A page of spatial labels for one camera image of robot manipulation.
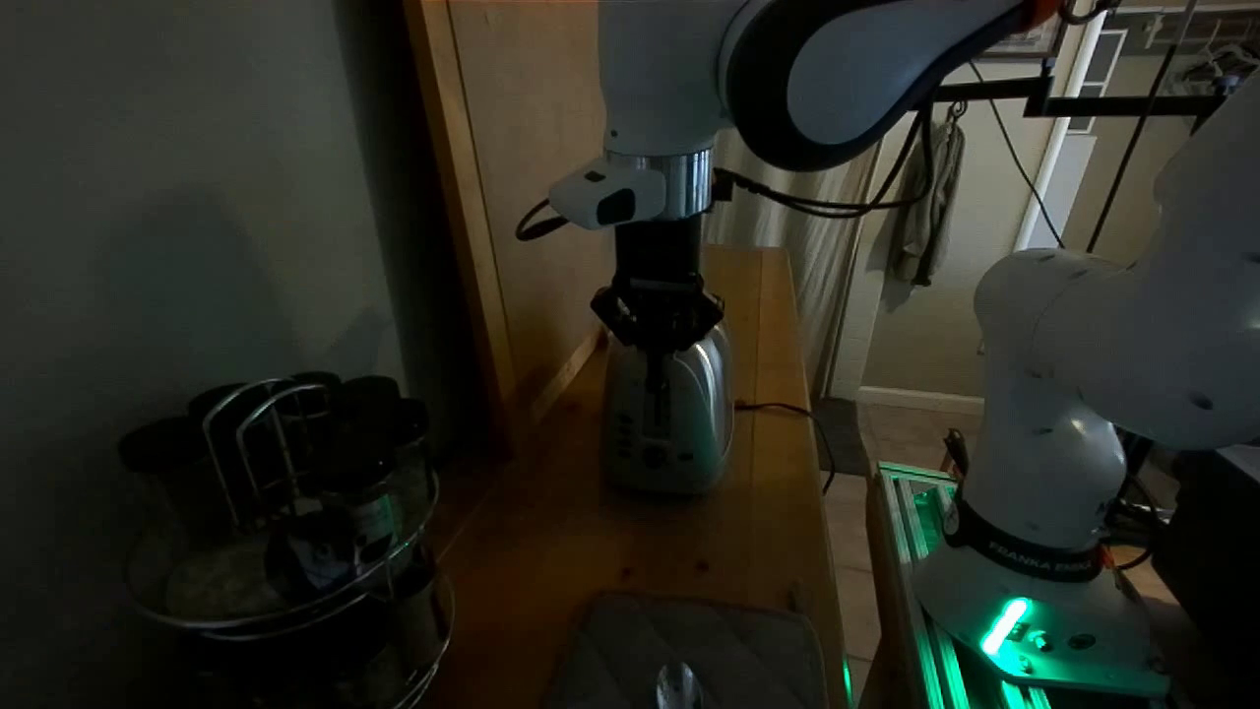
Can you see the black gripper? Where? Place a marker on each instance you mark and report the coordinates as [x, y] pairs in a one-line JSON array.
[[659, 262]]

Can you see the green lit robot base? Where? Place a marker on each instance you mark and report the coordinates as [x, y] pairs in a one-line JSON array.
[[977, 634]]

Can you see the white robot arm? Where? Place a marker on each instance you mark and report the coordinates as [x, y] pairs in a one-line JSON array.
[[1082, 353]]

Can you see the wooden door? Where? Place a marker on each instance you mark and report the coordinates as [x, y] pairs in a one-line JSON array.
[[514, 108]]

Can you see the grey quilted pot lid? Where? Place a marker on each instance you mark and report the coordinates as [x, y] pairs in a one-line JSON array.
[[717, 654]]

